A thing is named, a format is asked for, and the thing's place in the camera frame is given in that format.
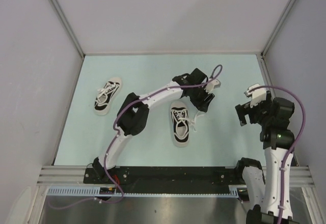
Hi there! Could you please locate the aluminium corner post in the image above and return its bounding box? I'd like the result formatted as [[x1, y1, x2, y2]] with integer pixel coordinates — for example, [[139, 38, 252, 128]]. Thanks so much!
[[48, 0, 85, 59], [260, 0, 297, 58]]

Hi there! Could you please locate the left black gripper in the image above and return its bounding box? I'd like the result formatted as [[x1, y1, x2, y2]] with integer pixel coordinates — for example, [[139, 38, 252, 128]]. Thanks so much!
[[189, 83, 213, 112]]

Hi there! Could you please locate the right aluminium corner post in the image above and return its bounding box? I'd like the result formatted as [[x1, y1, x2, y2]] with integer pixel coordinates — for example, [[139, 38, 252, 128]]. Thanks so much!
[[260, 0, 297, 58]]

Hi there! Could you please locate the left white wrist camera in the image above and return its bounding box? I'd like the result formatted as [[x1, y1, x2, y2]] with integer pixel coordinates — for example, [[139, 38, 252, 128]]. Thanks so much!
[[205, 79, 221, 94]]

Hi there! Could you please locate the grey slotted cable duct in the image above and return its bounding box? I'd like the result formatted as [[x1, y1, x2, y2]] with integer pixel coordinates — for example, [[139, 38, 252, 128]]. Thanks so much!
[[47, 186, 239, 199]]

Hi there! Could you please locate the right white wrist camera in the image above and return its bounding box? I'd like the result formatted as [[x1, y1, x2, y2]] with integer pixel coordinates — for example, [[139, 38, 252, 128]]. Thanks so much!
[[244, 83, 267, 108]]

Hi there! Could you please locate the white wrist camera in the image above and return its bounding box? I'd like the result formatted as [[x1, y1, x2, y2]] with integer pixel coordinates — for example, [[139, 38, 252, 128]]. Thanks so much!
[[205, 79, 221, 94], [244, 83, 267, 108]]

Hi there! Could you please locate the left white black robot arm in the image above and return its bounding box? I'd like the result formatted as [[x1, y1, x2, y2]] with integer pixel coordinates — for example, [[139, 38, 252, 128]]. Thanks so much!
[[92, 68, 221, 183]]

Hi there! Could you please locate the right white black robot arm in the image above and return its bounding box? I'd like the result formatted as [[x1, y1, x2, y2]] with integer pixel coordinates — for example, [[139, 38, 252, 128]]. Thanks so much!
[[235, 98, 295, 223]]

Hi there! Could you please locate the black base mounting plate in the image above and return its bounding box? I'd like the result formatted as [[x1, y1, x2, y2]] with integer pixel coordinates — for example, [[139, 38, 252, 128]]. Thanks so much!
[[84, 166, 245, 194]]

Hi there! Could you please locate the left aluminium corner post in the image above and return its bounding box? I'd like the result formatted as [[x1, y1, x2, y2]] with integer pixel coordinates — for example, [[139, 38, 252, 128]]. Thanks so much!
[[48, 0, 85, 59]]

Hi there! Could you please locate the black white sneaker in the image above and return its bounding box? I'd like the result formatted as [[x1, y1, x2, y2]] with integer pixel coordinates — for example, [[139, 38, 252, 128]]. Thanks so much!
[[94, 77, 122, 116], [170, 101, 205, 147]]

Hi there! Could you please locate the aluminium front frame rail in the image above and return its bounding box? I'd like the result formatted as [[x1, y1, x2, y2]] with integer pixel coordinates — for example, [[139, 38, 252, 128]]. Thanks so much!
[[37, 165, 315, 187]]

